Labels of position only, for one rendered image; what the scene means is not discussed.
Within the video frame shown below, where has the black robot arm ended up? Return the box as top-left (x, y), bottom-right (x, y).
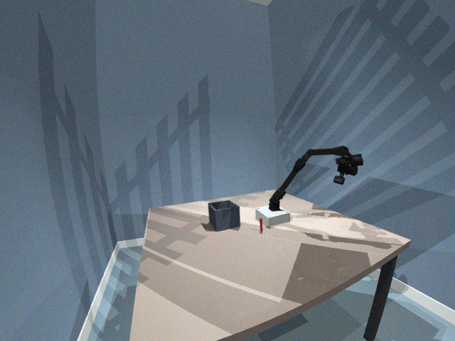
top-left (269, 146), bottom-right (363, 212)

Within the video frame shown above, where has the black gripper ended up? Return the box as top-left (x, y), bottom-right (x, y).
top-left (333, 166), bottom-right (348, 185)

